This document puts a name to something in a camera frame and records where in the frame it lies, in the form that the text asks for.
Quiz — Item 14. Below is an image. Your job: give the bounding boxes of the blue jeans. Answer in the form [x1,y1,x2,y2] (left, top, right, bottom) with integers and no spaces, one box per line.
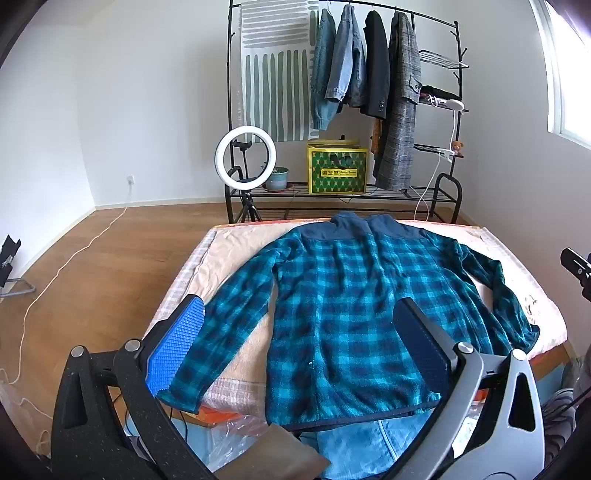
[314,411,439,480]

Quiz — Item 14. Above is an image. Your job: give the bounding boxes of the brown cardboard piece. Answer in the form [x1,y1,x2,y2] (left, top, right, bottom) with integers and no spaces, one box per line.
[240,424,332,480]

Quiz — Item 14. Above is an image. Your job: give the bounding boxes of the white floor cable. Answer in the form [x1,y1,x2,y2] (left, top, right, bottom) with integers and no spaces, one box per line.
[0,182,134,386]

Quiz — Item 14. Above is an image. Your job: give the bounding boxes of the black coat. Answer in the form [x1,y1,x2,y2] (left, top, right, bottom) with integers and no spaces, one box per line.
[360,9,392,120]

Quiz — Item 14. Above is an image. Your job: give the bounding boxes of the teal plaid fleece jacket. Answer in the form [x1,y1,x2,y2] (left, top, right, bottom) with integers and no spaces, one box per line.
[159,211,541,432]

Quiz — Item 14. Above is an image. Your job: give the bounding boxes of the window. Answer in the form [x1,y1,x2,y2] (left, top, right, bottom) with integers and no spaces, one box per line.
[531,0,591,151]

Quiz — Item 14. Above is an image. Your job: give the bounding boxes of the yellow green patterned box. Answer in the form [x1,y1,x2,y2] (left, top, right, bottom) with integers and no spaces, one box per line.
[307,143,369,195]

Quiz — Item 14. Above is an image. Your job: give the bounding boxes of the grey plaid coat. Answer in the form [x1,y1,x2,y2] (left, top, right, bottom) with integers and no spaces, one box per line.
[373,11,423,191]

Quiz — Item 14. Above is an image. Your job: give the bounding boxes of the blue denim jacket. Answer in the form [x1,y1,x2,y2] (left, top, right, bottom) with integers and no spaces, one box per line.
[310,8,345,132]
[330,4,368,109]

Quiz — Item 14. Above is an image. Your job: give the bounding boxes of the white green striped cloth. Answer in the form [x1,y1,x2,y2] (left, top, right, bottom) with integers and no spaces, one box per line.
[240,0,319,141]

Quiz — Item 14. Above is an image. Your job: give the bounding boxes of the teal plant pot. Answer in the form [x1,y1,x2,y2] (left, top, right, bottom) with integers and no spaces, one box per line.
[264,166,291,191]

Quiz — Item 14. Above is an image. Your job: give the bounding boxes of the black metal clothes rack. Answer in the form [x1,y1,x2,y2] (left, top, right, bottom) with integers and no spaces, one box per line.
[225,0,471,224]

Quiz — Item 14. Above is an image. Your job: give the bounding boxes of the black folded clothes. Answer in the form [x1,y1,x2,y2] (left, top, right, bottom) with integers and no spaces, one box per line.
[421,85,462,104]

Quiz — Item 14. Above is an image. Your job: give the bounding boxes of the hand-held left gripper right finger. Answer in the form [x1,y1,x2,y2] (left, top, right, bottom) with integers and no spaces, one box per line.
[383,298,548,480]

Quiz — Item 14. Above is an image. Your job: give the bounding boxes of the grey sneaker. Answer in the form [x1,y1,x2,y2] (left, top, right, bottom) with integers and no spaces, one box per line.
[540,388,578,444]

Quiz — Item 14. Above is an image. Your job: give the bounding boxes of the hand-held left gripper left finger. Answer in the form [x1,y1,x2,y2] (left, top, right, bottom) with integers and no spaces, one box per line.
[50,295,218,480]

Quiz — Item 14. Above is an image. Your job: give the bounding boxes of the white lamp cable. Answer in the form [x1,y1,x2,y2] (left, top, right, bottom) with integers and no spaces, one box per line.
[414,154,446,222]

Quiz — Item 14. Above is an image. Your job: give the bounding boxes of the beige blanket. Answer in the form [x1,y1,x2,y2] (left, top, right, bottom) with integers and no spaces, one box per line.
[143,224,568,416]

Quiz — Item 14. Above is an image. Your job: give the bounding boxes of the white ring light on tripod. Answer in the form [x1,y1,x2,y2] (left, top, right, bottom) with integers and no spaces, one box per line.
[231,138,264,224]

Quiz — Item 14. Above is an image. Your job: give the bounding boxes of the white clip lamp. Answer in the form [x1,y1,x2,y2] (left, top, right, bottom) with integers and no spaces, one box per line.
[436,98,465,162]

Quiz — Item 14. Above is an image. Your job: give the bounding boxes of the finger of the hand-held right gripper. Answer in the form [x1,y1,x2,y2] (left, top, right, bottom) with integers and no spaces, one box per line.
[560,247,591,301]

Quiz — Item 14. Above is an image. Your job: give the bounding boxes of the black folding stand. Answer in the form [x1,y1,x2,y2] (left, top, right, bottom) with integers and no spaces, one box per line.
[0,234,37,301]

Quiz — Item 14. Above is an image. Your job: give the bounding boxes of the clear plastic bag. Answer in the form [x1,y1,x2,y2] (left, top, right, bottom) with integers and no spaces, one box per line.
[203,413,333,480]

